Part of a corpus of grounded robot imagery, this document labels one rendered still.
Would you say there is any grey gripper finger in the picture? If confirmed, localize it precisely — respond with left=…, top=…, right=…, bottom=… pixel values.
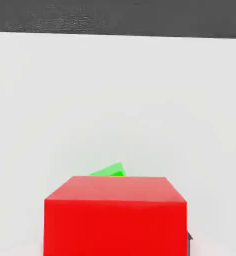
left=186, top=230, right=203, bottom=256

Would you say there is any small red cube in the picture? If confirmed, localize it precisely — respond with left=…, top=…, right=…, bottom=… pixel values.
left=43, top=175, right=188, bottom=256

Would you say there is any small green cube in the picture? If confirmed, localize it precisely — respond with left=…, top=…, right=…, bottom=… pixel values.
left=87, top=161, right=127, bottom=177

